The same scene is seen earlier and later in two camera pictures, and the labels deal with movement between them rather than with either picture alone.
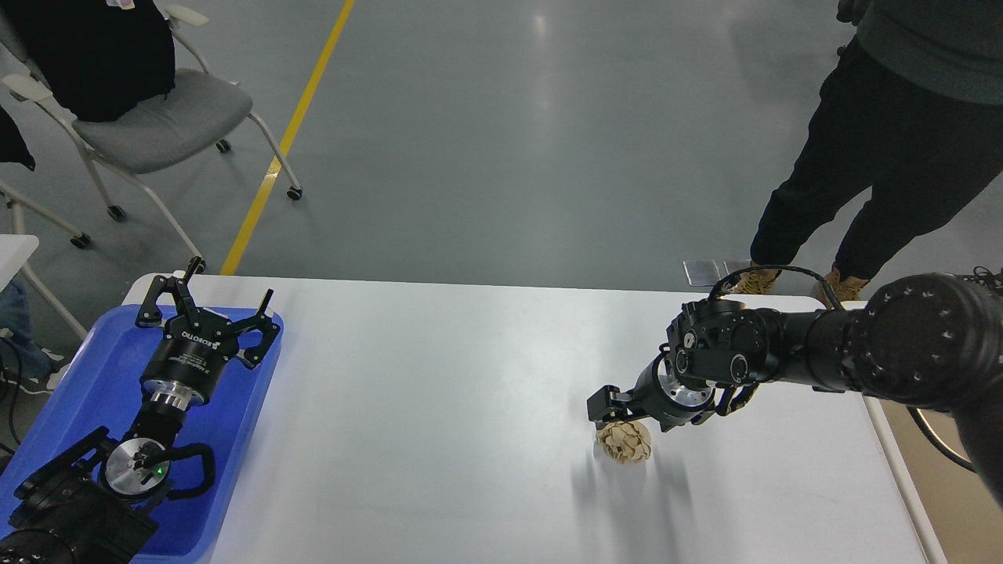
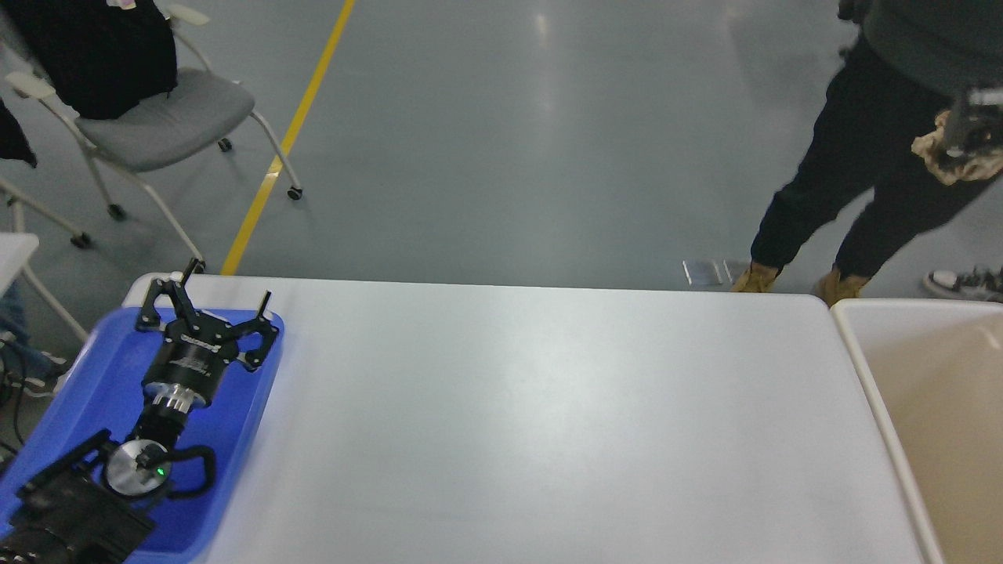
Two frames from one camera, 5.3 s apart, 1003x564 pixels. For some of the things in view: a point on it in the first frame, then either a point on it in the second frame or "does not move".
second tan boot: (845, 290) does not move
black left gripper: (182, 366) does not move
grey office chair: (208, 110) does not move
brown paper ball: (626, 442) to (973, 168)
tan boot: (754, 281) does not move
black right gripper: (656, 394) to (975, 124)
